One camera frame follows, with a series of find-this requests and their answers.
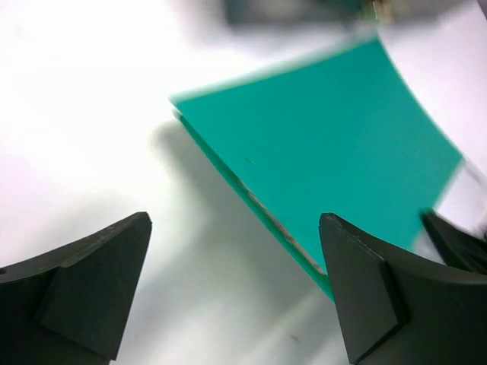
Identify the green notebook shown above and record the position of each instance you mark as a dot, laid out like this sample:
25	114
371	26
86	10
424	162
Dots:
340	133

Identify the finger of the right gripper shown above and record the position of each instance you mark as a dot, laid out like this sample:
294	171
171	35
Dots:
457	248

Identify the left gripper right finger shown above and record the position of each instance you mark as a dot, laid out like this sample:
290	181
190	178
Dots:
396	307

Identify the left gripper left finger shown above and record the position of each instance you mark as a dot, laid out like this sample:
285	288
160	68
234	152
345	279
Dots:
71	305

